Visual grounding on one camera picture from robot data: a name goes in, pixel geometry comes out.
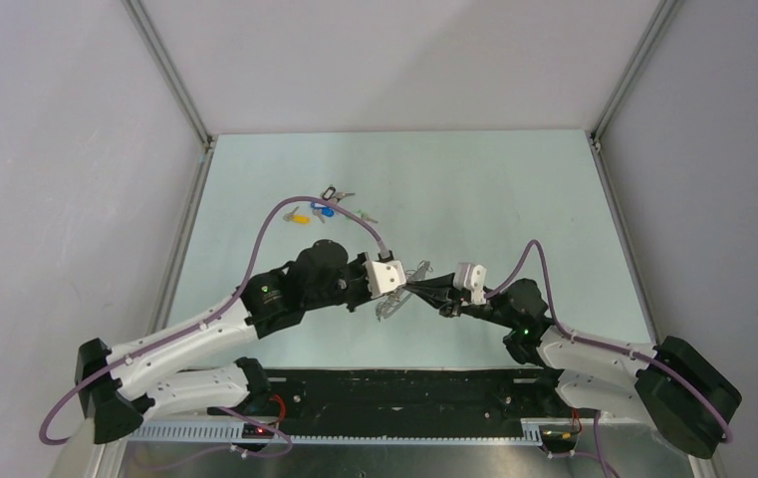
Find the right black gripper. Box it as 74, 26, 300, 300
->
403, 272, 518, 330

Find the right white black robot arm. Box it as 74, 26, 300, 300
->
405, 275, 742, 459

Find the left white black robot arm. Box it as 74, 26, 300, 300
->
75, 240, 406, 444

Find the green tagged key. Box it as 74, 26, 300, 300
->
357, 210, 379, 224

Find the yellow tagged key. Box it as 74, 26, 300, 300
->
283, 206, 311, 225

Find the black tagged key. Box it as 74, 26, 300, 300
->
321, 185, 355, 202

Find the left controller board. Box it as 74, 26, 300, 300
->
241, 423, 277, 441

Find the controller board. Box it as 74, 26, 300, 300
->
540, 429, 581, 457
241, 423, 277, 441

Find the right controller board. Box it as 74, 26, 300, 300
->
540, 429, 581, 457

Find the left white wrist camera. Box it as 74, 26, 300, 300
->
364, 260, 407, 299

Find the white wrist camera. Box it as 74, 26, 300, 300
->
364, 260, 407, 299
452, 262, 487, 306

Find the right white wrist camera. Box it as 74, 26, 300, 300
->
452, 262, 487, 306

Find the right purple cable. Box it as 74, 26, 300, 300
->
483, 240, 735, 444

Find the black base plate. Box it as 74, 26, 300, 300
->
235, 368, 595, 439

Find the metal cable duct rail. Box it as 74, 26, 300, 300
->
126, 421, 545, 446

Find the left aluminium frame post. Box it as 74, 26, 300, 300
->
121, 0, 213, 151

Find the aluminium frame post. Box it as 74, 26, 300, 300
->
589, 0, 682, 151
121, 0, 213, 151

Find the right aluminium frame post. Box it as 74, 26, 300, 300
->
589, 0, 682, 151

